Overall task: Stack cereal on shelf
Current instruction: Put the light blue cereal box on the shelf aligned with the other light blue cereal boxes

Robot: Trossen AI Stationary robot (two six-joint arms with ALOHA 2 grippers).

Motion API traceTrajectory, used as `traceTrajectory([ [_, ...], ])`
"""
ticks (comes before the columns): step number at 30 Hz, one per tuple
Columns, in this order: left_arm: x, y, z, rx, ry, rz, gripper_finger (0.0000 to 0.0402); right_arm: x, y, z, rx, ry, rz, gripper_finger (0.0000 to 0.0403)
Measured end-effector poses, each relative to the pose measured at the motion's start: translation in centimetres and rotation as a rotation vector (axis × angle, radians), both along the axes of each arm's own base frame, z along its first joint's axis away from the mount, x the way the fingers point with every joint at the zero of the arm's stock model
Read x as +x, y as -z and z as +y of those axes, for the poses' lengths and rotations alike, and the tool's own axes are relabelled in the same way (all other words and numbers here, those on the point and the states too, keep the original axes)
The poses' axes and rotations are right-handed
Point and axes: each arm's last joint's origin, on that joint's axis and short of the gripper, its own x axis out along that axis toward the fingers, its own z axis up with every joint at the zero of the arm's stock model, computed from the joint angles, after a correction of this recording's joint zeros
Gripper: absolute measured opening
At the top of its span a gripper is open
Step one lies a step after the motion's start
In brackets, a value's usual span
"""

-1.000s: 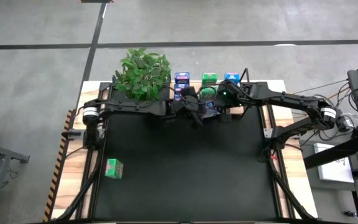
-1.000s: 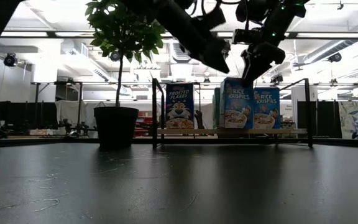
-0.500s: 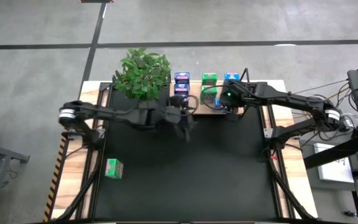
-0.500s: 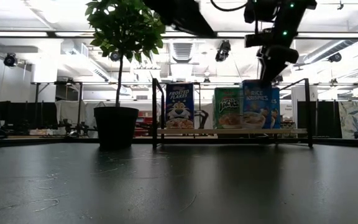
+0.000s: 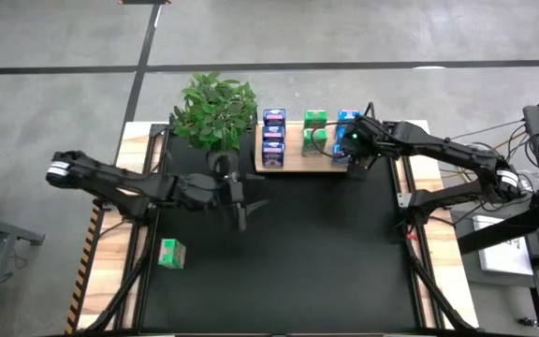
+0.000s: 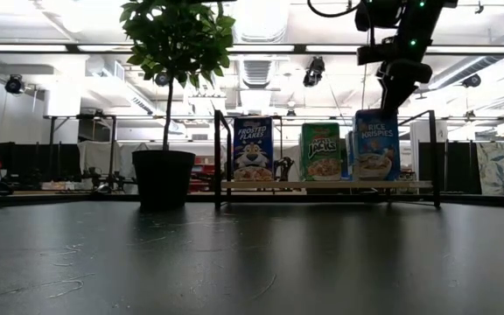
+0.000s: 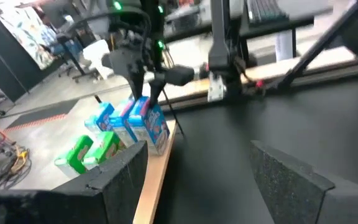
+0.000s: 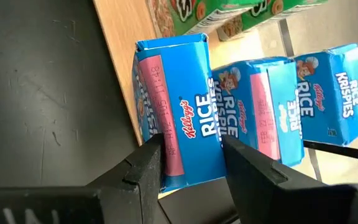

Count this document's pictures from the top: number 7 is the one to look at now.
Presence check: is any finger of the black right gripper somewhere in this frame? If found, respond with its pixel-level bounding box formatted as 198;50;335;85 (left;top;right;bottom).
128;70;145;100
149;81;167;107

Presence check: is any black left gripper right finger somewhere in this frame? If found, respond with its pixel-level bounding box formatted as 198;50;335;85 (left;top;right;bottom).
249;140;358;224

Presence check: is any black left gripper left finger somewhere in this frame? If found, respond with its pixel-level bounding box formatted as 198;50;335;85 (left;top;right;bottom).
0;141;149;224

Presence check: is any Rice Krispies cereal box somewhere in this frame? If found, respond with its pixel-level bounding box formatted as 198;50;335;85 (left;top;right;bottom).
108;99;139;147
83;101;116;138
128;95;171;156

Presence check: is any Apple Jacks cereal box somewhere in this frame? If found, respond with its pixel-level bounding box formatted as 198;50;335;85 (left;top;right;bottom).
81;131;126;171
53;134;94;179

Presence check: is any wooden shelf board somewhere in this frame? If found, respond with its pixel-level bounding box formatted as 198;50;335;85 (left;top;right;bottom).
132;119;179;224

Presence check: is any white chair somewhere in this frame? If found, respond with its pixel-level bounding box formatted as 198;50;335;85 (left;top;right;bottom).
82;39;115;81

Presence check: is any person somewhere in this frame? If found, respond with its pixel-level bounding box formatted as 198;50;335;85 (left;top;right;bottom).
39;7;85;63

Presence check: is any black floor mat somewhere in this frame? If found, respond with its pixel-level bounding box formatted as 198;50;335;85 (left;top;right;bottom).
6;98;80;129

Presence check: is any floral patterned partition screen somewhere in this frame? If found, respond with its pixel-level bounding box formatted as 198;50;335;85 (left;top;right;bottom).
0;4;57;71

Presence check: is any white panel under desk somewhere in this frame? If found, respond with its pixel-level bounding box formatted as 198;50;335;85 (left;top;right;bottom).
275;29;293;62

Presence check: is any black computer keyboard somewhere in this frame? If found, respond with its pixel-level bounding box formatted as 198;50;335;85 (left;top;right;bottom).
246;0;290;25

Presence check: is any black diagonal rig bar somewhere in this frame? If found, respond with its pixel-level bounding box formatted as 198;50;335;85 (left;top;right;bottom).
275;0;358;91

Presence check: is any black office desk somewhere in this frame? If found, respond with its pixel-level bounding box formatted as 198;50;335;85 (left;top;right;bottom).
163;12;316;60

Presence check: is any black floor cable bundle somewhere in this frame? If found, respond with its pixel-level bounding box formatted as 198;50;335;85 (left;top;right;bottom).
0;149;33;190

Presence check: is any white metal bracket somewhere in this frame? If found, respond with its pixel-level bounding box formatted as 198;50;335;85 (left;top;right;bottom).
207;73;227;103

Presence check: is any black rig upright post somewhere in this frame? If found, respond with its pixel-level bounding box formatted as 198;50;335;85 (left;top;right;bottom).
208;0;245;97

